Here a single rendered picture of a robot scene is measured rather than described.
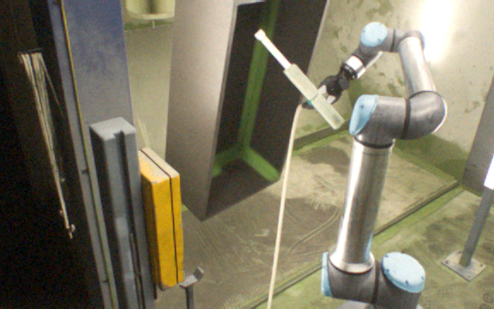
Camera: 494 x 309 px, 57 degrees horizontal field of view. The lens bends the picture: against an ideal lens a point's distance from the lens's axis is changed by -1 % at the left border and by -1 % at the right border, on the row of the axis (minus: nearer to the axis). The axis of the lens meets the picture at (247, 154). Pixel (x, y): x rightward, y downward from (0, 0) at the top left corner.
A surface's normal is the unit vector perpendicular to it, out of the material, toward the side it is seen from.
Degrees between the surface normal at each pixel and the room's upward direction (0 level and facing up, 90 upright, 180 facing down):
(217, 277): 0
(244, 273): 0
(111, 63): 90
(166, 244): 90
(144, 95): 57
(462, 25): 90
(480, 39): 90
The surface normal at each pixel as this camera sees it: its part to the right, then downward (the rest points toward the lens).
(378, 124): -0.18, 0.39
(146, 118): 0.52, -0.12
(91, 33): 0.61, 0.42
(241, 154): 0.16, -0.76
